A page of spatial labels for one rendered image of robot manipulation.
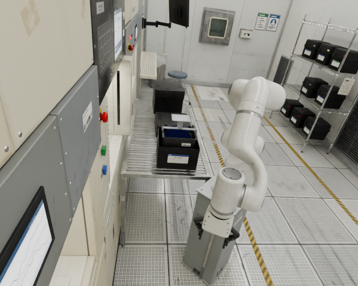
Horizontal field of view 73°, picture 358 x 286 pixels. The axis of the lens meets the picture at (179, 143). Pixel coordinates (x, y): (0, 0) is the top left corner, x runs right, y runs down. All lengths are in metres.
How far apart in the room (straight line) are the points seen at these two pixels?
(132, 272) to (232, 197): 1.40
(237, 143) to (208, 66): 5.19
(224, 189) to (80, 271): 0.63
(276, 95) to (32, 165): 0.83
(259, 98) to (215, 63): 5.12
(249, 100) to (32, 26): 0.63
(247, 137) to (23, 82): 0.62
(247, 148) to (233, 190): 0.14
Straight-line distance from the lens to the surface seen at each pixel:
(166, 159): 1.61
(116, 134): 1.80
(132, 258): 2.11
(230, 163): 1.40
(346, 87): 3.86
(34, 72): 0.44
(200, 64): 5.89
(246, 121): 0.81
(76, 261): 1.11
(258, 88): 0.87
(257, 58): 6.22
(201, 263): 1.94
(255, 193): 0.78
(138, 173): 1.60
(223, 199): 0.78
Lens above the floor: 1.77
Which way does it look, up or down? 31 degrees down
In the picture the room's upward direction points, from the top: 8 degrees clockwise
